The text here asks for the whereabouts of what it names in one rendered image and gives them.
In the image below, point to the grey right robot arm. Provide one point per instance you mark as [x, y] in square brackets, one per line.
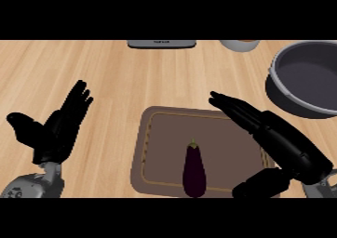
[327, 186]

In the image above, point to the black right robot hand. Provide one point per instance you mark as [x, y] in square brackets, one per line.
[275, 139]

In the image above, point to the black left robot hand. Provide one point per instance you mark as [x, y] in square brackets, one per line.
[61, 130]

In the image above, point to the pale grey cup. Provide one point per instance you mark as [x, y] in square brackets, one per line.
[239, 45]

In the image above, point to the dark grey pot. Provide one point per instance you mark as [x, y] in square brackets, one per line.
[307, 80]

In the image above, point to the dark purple eggplant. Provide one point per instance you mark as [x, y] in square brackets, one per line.
[194, 172]

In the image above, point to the brown tray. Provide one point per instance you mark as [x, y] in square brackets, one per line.
[174, 148]

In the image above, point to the grey flat appliance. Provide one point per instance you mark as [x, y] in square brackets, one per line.
[161, 44]

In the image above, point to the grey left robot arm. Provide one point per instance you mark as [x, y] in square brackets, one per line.
[36, 182]

